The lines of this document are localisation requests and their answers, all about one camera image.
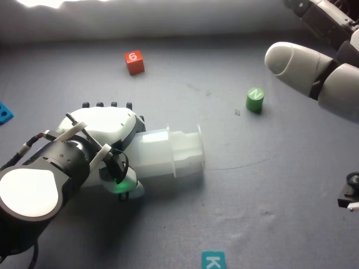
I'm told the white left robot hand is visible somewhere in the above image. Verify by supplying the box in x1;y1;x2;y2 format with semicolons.
56;101;147;200

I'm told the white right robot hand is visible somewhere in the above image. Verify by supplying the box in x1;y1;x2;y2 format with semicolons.
264;0;359;126

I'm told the translucent white plastic cylinder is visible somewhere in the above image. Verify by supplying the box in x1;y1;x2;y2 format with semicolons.
123;124;207;185

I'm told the green letter N cylinder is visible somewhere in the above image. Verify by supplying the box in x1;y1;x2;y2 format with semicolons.
245;87;265;114

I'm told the red number block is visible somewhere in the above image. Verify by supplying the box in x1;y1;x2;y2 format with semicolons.
124;50;146;76

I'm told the blue block with holes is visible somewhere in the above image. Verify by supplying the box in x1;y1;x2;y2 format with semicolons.
0;102;15;126

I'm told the grey table cloth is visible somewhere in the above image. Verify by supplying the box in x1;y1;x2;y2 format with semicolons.
0;36;359;269

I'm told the teal letter K block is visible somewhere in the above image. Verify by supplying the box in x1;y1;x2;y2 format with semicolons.
201;251;226;269

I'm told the black wrist camera white bracket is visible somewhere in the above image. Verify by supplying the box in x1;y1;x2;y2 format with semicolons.
337;171;359;212

